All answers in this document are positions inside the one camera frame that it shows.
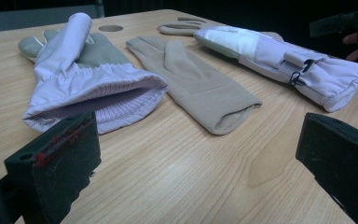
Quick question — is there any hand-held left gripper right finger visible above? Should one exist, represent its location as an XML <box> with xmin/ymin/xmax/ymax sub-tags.
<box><xmin>296</xmin><ymin>112</ymin><xmax>358</xmax><ymax>224</ymax></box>

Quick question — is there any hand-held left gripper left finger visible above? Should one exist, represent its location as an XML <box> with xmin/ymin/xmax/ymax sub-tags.
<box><xmin>3</xmin><ymin>111</ymin><xmax>103</xmax><ymax>224</ymax></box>

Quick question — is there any lavender ski glove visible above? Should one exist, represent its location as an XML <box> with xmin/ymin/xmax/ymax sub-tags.
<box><xmin>193</xmin><ymin>24</ymin><xmax>358</xmax><ymax>114</ymax></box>
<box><xmin>18</xmin><ymin>12</ymin><xmax>169</xmax><ymax>135</ymax></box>

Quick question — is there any beige knit glove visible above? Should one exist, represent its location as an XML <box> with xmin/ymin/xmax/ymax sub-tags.
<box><xmin>126</xmin><ymin>35</ymin><xmax>264</xmax><ymax>136</ymax></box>
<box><xmin>158</xmin><ymin>17</ymin><xmax>285</xmax><ymax>43</ymax></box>

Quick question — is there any round table cable grommet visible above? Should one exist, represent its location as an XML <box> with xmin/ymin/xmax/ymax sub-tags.
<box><xmin>98</xmin><ymin>24</ymin><xmax>124</xmax><ymax>33</ymax></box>

